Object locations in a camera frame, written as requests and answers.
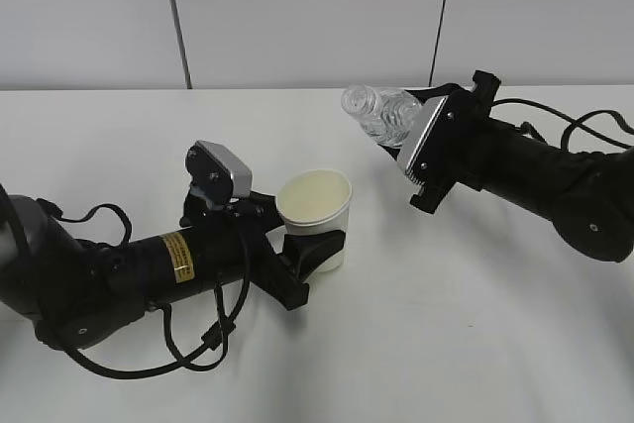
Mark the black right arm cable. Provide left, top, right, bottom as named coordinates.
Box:
left=487, top=98, right=634, bottom=155

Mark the clear green-label water bottle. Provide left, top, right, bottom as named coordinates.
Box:
left=341, top=85, right=423, bottom=149

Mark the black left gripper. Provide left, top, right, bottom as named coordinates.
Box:
left=180, top=185, right=346, bottom=309

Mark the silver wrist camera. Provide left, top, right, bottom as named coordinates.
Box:
left=185, top=140, right=253, bottom=203
left=396, top=96, right=447, bottom=185

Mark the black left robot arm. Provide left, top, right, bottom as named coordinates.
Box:
left=1, top=194, right=346, bottom=350

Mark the white paper cup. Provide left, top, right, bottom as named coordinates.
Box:
left=275, top=168, right=353, bottom=274

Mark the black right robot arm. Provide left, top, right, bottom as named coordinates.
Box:
left=384, top=70, right=633, bottom=263

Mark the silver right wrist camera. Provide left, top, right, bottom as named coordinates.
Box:
left=396, top=96, right=447, bottom=185

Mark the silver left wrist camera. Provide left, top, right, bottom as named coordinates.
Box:
left=185, top=140, right=253, bottom=203

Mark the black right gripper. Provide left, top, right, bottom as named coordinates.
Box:
left=379, top=70, right=500, bottom=214

